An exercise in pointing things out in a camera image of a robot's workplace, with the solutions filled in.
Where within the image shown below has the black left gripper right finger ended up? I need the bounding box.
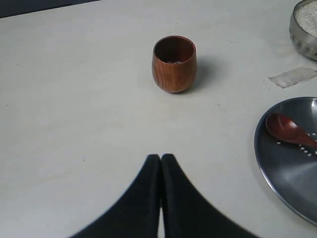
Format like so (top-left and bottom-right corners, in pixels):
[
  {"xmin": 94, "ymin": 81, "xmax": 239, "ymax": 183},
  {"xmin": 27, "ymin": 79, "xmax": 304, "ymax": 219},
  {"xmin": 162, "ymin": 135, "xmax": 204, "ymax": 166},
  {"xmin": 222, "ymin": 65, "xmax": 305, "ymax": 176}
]
[{"xmin": 161, "ymin": 154, "xmax": 255, "ymax": 238}]

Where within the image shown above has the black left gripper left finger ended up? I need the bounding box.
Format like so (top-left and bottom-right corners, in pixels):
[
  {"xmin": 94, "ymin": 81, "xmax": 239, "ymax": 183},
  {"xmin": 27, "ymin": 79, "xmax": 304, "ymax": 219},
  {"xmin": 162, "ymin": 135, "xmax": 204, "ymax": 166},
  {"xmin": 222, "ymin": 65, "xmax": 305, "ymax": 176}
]
[{"xmin": 73, "ymin": 154, "xmax": 161, "ymax": 238}]

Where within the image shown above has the dark red wooden spoon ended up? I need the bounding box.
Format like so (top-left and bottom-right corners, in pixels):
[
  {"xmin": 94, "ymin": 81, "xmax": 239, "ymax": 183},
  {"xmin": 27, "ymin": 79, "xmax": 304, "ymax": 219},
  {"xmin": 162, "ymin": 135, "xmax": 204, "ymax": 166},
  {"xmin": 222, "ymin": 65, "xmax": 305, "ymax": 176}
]
[{"xmin": 265, "ymin": 113, "xmax": 317, "ymax": 148}]

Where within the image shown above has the steel bowl of rice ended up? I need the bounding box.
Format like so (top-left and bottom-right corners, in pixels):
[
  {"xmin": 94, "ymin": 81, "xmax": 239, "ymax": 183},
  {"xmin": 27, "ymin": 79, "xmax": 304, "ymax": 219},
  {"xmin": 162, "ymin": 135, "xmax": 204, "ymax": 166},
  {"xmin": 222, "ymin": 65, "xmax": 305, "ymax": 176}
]
[{"xmin": 289, "ymin": 0, "xmax": 317, "ymax": 61}]

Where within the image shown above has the round steel plate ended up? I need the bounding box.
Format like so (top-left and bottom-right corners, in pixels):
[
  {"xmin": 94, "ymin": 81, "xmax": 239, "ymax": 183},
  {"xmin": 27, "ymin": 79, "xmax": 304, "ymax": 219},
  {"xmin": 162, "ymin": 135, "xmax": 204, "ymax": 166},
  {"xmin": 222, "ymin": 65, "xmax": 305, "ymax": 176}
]
[{"xmin": 254, "ymin": 97, "xmax": 317, "ymax": 224}]

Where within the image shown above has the brown wooden cup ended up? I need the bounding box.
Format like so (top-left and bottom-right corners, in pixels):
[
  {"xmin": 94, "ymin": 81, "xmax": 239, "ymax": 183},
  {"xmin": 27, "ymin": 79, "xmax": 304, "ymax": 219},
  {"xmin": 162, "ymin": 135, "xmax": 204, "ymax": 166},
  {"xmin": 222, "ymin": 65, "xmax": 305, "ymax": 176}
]
[{"xmin": 152, "ymin": 35, "xmax": 197, "ymax": 93}]

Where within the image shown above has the clear tape strip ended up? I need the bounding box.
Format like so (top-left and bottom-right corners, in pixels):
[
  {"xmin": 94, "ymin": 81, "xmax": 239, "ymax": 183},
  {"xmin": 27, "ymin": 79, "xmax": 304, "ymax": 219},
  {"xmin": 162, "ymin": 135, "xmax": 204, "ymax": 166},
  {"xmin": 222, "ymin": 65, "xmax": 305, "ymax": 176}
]
[{"xmin": 269, "ymin": 67, "xmax": 317, "ymax": 89}]

